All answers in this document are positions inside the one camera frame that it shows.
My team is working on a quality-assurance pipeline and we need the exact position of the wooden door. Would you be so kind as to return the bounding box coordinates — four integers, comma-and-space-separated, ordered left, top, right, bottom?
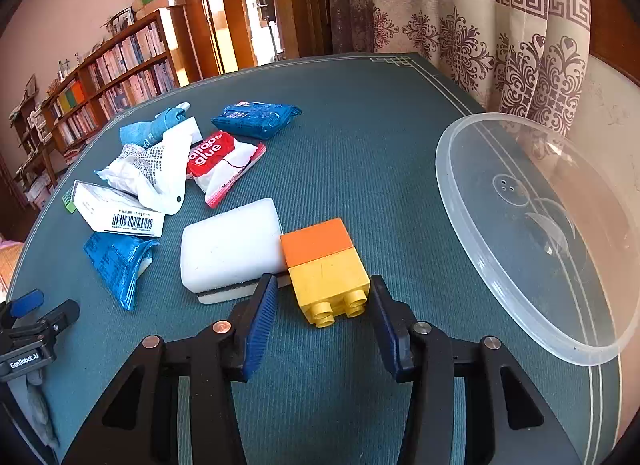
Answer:
174, 0, 333, 78

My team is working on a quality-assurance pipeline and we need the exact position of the clear plastic bowl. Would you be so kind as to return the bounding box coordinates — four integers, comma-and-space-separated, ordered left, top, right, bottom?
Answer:
435, 112, 635, 366

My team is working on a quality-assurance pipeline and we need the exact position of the cream patterned curtain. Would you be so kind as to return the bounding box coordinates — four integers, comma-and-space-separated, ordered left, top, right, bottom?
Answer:
325, 0, 593, 138

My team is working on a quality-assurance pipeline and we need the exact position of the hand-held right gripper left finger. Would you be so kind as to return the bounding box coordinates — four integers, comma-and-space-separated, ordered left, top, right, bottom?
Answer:
62, 273, 279, 465

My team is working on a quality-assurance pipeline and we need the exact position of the white sponge with black layer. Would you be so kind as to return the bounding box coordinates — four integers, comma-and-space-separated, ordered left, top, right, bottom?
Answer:
180, 198, 293, 305

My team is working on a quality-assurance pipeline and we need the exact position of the dark blue packet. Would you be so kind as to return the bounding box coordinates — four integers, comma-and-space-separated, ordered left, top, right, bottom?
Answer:
211, 100, 304, 141

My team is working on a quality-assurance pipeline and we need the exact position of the orange and yellow toy block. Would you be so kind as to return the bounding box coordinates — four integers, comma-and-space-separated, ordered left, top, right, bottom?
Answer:
280, 218, 372, 329

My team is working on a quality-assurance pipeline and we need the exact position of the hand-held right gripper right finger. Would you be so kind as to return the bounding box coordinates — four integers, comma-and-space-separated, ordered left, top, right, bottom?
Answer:
368, 274, 583, 465

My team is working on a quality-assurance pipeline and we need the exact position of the blue cloth with white ribbon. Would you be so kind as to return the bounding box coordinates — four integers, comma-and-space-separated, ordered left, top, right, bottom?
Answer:
119, 102, 192, 148

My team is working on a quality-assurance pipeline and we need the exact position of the wooden bookshelf with books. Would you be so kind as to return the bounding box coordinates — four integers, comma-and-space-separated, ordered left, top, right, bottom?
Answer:
9, 8, 201, 211

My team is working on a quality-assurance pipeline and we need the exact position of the light blue packet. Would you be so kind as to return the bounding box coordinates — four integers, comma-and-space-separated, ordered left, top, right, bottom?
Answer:
83, 232, 161, 312

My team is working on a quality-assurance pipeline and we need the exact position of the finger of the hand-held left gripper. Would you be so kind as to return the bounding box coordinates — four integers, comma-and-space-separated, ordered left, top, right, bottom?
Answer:
0, 289, 45, 328
20, 299, 81, 342

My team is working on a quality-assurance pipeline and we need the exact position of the red and white glue packet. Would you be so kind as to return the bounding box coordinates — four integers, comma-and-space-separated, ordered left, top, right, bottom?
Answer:
186, 130, 267, 209

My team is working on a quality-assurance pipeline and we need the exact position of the white barcode box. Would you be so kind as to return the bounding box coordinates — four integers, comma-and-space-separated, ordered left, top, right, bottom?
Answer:
71, 180, 166, 238

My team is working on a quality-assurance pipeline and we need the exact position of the white printed packet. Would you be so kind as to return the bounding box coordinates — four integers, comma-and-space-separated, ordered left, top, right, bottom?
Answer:
95, 116, 203, 216

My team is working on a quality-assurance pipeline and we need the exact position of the brown wooden wall panel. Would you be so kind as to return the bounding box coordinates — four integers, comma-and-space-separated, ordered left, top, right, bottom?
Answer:
587, 0, 640, 86

